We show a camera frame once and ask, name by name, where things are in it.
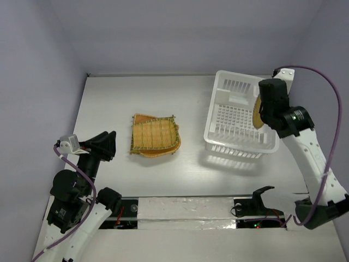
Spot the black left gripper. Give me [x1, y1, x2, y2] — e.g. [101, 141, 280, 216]
[76, 129, 117, 193]

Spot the round yellow green-rimmed plate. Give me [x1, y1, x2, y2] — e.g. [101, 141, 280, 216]
[252, 95, 264, 129]

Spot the square woven bamboo plate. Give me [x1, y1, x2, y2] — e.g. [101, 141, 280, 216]
[128, 114, 177, 157]

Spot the yellow woven fan plate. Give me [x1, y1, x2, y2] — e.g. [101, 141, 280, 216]
[131, 116, 182, 151]

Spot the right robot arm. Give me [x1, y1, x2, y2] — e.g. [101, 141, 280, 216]
[251, 78, 348, 229]

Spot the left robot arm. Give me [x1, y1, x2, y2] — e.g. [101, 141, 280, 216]
[32, 131, 122, 261]

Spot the white plastic dish rack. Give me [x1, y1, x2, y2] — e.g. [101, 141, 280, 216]
[203, 70, 279, 159]

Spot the silver foil covered panel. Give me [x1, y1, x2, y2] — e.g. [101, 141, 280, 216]
[137, 197, 236, 230]

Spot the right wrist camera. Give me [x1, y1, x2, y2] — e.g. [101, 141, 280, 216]
[272, 68, 295, 82]

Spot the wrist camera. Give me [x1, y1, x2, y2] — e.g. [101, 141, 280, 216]
[272, 68, 295, 82]
[56, 134, 88, 155]

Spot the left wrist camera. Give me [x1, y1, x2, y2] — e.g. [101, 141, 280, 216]
[56, 134, 88, 155]

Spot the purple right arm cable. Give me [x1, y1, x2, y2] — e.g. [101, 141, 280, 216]
[272, 65, 343, 227]

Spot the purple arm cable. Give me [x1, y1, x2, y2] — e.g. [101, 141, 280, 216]
[31, 146, 98, 261]
[272, 65, 343, 227]

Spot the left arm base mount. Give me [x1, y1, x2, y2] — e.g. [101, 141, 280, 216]
[99, 198, 139, 230]

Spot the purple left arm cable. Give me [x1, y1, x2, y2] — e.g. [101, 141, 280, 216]
[31, 146, 98, 261]

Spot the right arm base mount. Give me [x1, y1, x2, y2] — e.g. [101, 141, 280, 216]
[230, 186, 284, 220]

